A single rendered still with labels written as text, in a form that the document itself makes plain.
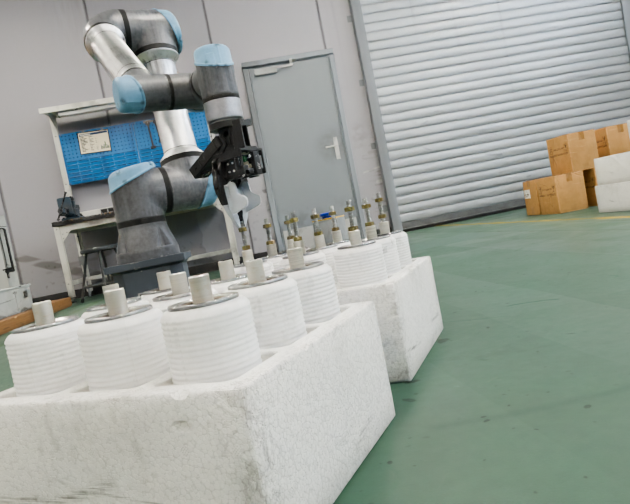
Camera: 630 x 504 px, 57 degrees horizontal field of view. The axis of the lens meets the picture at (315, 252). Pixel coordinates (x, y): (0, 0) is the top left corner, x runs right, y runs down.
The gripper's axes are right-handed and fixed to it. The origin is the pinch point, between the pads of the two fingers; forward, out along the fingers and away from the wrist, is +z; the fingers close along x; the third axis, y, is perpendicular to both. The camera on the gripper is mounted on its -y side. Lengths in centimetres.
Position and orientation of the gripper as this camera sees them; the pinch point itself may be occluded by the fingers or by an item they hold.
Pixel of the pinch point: (237, 221)
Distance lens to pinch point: 121.8
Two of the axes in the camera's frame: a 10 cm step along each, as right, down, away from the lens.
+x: 5.4, -1.5, 8.3
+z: 1.9, 9.8, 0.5
